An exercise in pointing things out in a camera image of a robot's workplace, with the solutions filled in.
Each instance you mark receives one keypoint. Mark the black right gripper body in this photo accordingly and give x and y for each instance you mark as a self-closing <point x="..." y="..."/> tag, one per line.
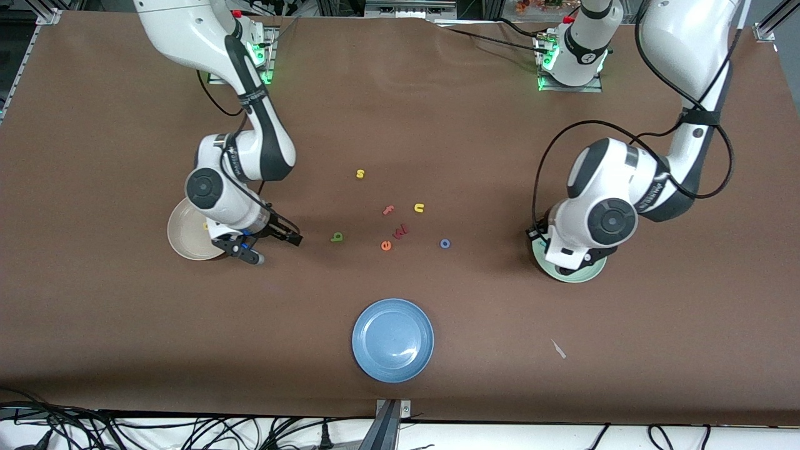
<point x="275" y="227"/>

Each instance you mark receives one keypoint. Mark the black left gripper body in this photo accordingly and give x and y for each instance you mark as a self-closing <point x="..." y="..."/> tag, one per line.
<point x="539" y="232"/>

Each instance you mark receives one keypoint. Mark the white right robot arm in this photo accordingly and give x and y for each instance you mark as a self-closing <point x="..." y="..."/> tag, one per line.
<point x="187" y="31"/>

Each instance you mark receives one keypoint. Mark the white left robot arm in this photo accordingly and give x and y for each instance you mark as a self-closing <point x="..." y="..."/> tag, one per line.
<point x="675" y="37"/>

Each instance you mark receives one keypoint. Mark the light green plate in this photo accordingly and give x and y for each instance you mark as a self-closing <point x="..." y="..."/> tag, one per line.
<point x="590" y="274"/>

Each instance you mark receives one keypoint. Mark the beige plate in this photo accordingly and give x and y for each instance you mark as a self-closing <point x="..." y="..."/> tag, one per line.
<point x="184" y="237"/>

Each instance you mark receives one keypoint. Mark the red foam letter w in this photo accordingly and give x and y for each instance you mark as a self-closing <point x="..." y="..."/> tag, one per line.
<point x="400" y="231"/>

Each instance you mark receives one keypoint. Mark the white paper scrap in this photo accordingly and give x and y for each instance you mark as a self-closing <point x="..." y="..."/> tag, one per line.
<point x="558" y="349"/>

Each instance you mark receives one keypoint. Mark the blue plate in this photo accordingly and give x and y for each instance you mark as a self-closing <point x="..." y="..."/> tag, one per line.
<point x="392" y="340"/>

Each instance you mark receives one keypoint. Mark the brown paper table cover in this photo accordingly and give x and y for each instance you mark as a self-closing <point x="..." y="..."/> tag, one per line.
<point x="125" y="344"/>

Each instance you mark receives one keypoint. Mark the black power plug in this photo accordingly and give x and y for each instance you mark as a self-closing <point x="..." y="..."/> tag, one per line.
<point x="325" y="437"/>

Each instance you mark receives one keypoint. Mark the orange dried flowers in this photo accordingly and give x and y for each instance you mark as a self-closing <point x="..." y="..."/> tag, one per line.
<point x="537" y="5"/>

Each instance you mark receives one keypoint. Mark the grey metal box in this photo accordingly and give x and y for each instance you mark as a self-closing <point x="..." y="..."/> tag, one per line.
<point x="409" y="7"/>

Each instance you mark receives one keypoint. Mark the grey camera stand post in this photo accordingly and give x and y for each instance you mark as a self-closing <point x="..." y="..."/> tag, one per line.
<point x="387" y="431"/>

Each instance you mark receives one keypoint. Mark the aluminium frame profile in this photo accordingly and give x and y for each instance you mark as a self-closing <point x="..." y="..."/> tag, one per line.
<point x="765" y="28"/>
<point x="49" y="15"/>

